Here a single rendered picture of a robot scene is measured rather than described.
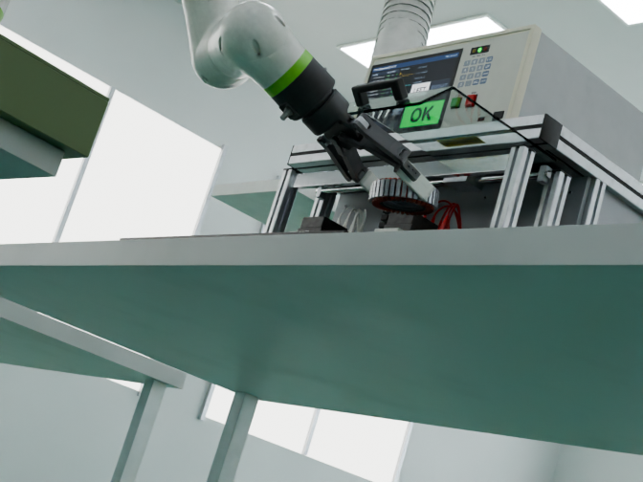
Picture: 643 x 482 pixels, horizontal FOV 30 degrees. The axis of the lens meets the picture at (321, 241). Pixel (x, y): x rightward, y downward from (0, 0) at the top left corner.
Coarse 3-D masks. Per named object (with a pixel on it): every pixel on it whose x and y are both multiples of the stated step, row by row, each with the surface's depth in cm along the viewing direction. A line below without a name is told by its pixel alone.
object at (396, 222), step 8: (392, 216) 209; (400, 216) 208; (408, 216) 206; (416, 216) 206; (392, 224) 209; (400, 224) 207; (408, 224) 205; (416, 224) 206; (424, 224) 207; (432, 224) 208
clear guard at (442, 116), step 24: (408, 96) 192; (432, 96) 185; (456, 96) 190; (384, 120) 209; (408, 120) 206; (432, 120) 202; (456, 120) 199; (480, 120) 196; (432, 144) 213; (456, 144) 209; (480, 144) 206; (504, 144) 203; (528, 144) 200
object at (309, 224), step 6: (318, 216) 226; (324, 216) 224; (306, 222) 228; (312, 222) 226; (318, 222) 225; (324, 222) 224; (330, 222) 225; (300, 228) 228; (306, 228) 227; (312, 228) 225; (318, 228) 224; (324, 228) 224; (330, 228) 225; (336, 228) 226; (342, 228) 227
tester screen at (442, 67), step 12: (420, 60) 236; (432, 60) 233; (444, 60) 230; (456, 60) 227; (372, 72) 246; (384, 72) 243; (396, 72) 240; (408, 72) 237; (420, 72) 234; (432, 72) 231; (444, 72) 229; (408, 84) 236; (372, 96) 243; (384, 96) 240; (372, 120) 239
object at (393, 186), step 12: (384, 180) 191; (396, 180) 190; (372, 192) 193; (384, 192) 191; (396, 192) 189; (408, 192) 189; (432, 192) 191; (372, 204) 195; (384, 204) 196; (396, 204) 196; (408, 204) 195; (420, 204) 190; (432, 204) 191
